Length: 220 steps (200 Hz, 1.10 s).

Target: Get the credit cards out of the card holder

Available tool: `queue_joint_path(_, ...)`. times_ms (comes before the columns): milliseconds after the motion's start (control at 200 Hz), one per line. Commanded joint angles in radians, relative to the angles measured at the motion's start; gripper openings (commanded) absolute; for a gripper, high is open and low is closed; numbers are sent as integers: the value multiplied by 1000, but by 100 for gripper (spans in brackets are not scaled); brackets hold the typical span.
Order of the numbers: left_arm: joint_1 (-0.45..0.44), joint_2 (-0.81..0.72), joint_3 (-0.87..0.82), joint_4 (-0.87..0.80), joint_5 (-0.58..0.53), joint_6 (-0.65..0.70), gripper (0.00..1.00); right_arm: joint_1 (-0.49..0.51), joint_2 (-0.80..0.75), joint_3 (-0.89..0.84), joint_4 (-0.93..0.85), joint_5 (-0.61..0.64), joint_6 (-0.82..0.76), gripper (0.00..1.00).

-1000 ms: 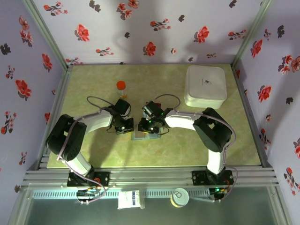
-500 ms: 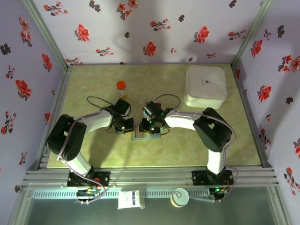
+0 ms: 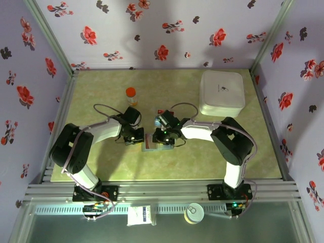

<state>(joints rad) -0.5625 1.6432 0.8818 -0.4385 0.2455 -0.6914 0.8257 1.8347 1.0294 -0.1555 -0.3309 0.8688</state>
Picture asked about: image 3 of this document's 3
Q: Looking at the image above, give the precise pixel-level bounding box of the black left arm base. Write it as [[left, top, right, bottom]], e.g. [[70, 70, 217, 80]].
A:
[[72, 184, 119, 203]]

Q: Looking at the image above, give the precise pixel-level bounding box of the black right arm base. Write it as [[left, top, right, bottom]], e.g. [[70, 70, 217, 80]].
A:
[[207, 183, 253, 202]]

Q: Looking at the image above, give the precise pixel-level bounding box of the orange capped bottle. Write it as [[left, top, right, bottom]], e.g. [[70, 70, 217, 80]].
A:
[[126, 87, 139, 106]]

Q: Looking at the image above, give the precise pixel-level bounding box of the white plastic container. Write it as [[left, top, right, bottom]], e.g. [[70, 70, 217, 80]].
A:
[[198, 70, 246, 118]]

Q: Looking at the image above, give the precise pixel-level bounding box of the tin can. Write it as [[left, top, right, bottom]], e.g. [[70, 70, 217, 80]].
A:
[[183, 202, 205, 225]]

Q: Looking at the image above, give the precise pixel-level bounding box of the white paper packet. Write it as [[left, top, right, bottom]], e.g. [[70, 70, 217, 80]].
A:
[[126, 206, 153, 227]]

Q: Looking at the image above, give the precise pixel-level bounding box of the grey left arm cable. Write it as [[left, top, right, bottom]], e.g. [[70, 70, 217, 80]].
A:
[[61, 103, 127, 221]]

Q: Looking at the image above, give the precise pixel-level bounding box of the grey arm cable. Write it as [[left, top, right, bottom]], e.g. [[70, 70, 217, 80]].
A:
[[61, 103, 127, 221], [169, 102, 259, 220]]

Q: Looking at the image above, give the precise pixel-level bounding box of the aluminium front rail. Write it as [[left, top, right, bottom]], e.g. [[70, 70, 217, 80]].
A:
[[22, 180, 303, 203]]

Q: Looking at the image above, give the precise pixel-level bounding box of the aluminium side rail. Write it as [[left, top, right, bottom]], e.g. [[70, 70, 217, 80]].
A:
[[40, 70, 79, 183], [250, 68, 292, 181]]

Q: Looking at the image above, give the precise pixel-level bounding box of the white slotted cable duct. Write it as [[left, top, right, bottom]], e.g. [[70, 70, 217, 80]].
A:
[[34, 204, 228, 215]]

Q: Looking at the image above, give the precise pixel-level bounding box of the electronics board with wires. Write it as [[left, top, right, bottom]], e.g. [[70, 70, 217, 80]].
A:
[[83, 202, 108, 221], [226, 201, 248, 220]]

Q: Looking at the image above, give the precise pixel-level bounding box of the grey right arm cable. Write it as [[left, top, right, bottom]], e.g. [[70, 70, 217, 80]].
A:
[[169, 102, 259, 220]]

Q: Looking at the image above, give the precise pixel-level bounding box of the aluminium frame post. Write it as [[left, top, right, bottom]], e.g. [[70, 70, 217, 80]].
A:
[[24, 0, 79, 76], [249, 0, 297, 74]]

